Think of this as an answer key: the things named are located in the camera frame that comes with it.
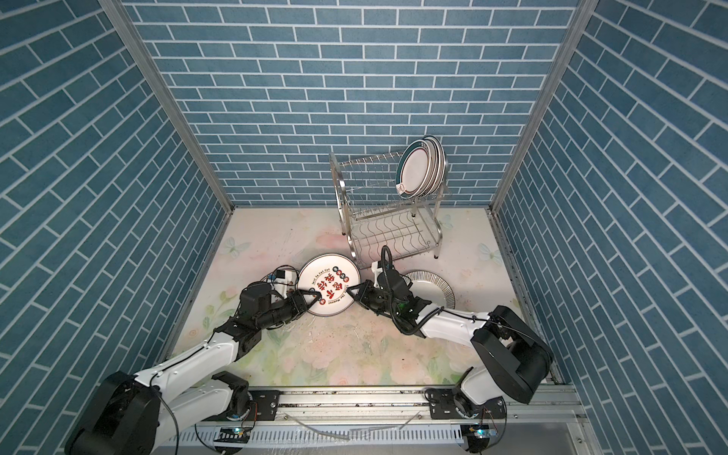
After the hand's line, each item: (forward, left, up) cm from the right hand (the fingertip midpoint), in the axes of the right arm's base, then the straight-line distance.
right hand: (347, 292), depth 81 cm
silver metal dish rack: (+34, -7, -7) cm, 35 cm away
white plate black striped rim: (+10, -26, -10) cm, 30 cm away
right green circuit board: (-30, -37, -15) cm, 50 cm away
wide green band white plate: (+33, -18, +20) cm, 42 cm away
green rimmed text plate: (+5, +6, 0) cm, 8 cm away
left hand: (-2, +6, -2) cm, 7 cm away
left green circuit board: (-34, +25, -16) cm, 46 cm away
